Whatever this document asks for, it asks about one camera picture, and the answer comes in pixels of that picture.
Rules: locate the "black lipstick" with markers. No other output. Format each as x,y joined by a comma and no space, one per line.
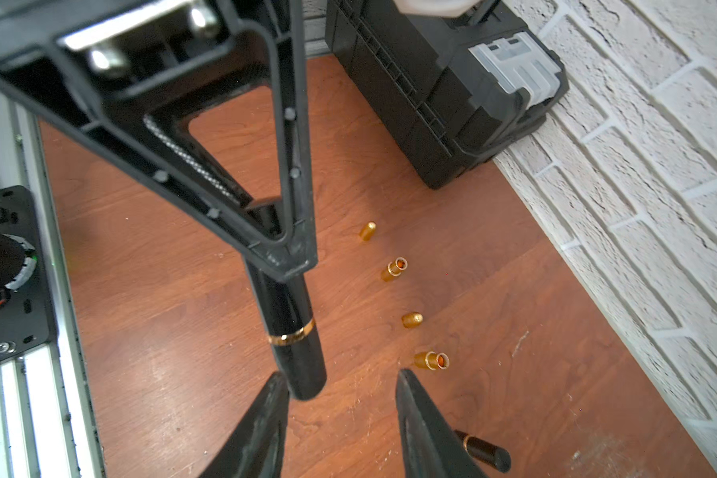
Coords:
287,314

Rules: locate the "black plastic toolbox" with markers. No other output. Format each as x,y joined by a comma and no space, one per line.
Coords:
452,92

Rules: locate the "gold lipstick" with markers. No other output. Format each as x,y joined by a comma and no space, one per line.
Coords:
394,269
431,361

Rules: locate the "aluminium rail frame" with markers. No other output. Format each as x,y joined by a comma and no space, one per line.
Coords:
47,424

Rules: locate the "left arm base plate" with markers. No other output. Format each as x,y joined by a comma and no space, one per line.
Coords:
12,275

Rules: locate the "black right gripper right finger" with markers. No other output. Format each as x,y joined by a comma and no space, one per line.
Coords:
430,448

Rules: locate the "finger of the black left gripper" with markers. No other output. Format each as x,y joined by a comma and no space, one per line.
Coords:
144,132
288,83

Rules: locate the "gold lipstick cap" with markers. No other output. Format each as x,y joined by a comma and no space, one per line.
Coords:
412,320
367,231

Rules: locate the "black lipstick cap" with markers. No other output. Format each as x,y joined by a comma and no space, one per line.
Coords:
479,449

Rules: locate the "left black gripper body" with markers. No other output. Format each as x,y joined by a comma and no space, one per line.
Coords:
75,63

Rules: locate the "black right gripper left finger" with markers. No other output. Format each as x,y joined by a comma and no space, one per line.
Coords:
257,445

